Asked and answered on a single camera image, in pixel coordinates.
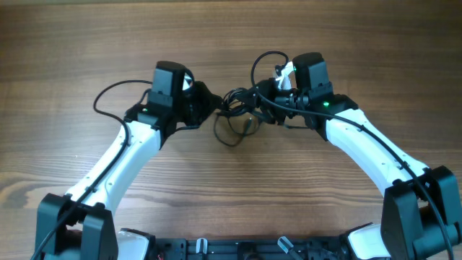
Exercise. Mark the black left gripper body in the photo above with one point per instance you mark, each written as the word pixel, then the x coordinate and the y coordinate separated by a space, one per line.
pixel 196 107

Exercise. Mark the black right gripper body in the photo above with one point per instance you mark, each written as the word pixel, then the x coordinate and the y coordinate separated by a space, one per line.
pixel 265 97

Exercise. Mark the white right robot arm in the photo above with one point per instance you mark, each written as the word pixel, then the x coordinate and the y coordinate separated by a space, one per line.
pixel 421 213

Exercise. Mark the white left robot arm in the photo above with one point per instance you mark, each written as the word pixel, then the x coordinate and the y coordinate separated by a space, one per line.
pixel 79 224

